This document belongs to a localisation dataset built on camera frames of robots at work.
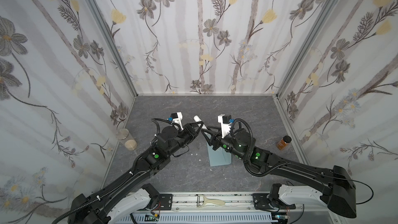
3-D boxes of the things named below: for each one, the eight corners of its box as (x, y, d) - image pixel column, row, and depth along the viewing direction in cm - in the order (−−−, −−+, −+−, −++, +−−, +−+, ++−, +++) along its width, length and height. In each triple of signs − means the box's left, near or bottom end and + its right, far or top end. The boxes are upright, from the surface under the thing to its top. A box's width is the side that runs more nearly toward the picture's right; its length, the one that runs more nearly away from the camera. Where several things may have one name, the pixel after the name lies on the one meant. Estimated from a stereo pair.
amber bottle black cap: (277, 151, 94) (284, 143, 86) (274, 143, 97) (281, 135, 90) (286, 151, 94) (293, 143, 86) (283, 143, 97) (290, 135, 90)
